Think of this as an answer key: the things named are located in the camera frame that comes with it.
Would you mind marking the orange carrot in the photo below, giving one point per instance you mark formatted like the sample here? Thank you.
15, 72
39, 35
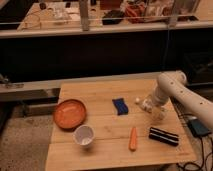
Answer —
133, 139

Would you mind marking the black power box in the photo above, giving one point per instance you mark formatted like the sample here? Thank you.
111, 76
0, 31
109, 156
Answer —
197, 128

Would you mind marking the black white striped block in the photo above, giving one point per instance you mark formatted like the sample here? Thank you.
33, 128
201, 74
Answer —
164, 136

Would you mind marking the metal shelf post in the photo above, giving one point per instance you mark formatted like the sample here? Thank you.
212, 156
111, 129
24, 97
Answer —
84, 15

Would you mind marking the black bag on shelf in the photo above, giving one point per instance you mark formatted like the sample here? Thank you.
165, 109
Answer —
112, 17

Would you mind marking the orange ceramic bowl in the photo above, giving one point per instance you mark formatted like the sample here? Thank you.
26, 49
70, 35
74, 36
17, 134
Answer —
69, 114

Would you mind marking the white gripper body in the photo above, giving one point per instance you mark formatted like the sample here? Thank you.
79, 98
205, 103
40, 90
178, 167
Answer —
157, 112

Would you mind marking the blue folded cloth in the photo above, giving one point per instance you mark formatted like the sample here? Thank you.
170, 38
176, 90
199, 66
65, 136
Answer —
120, 106

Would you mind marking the white paper cup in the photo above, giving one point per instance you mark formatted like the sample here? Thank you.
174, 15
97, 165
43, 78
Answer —
84, 136

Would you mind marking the red cloth on shelf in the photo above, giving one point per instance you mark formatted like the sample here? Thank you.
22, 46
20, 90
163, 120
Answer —
135, 13

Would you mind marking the metal table clamp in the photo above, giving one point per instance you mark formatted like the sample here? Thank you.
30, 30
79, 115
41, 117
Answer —
8, 84

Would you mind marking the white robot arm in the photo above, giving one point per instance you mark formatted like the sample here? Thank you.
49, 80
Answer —
172, 84

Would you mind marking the small white bottle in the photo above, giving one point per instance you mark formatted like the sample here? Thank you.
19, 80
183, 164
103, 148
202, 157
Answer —
145, 105

